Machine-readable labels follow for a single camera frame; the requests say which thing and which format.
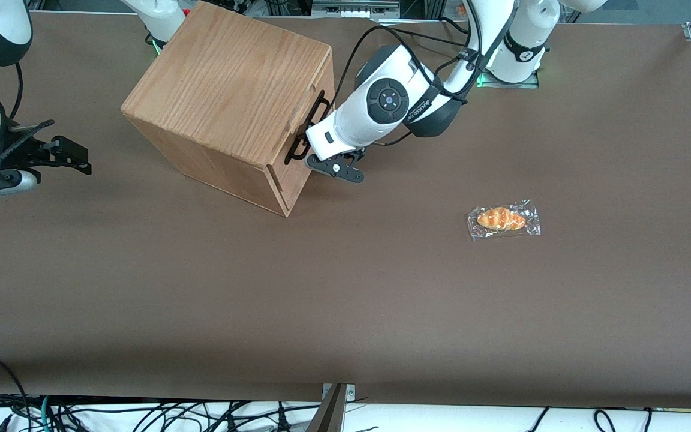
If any wrapped croissant bread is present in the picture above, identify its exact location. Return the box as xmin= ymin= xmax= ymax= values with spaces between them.
xmin=467 ymin=199 xmax=542 ymax=242

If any long black drawer handle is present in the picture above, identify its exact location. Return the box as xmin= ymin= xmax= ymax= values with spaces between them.
xmin=305 ymin=89 xmax=331 ymax=131

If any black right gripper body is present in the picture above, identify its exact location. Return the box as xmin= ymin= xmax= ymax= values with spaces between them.
xmin=0 ymin=128 xmax=53 ymax=182

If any wooden drawer without rail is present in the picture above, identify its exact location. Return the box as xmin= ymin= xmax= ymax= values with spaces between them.
xmin=268 ymin=135 xmax=313 ymax=218

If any tangled black cable bundle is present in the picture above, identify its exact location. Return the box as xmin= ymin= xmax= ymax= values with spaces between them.
xmin=0 ymin=393 xmax=322 ymax=432

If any metal frame equipment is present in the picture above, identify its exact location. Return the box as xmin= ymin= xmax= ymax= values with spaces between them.
xmin=313 ymin=0 xmax=401 ymax=19

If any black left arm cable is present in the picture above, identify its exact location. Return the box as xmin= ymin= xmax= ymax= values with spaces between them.
xmin=332 ymin=17 xmax=490 ymax=148

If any wooden drawer with rail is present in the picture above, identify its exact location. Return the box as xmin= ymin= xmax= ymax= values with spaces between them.
xmin=289 ymin=48 xmax=335 ymax=142

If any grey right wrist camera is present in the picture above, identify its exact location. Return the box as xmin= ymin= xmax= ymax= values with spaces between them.
xmin=0 ymin=170 xmax=40 ymax=202

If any short black drawer handle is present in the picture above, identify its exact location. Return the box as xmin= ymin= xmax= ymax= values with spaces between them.
xmin=284 ymin=139 xmax=309 ymax=166

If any wooden drawer cabinet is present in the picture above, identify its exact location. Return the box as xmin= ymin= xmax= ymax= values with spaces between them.
xmin=121 ymin=0 xmax=335 ymax=218

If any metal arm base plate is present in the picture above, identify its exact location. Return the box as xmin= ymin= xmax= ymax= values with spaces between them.
xmin=476 ymin=71 xmax=539 ymax=89

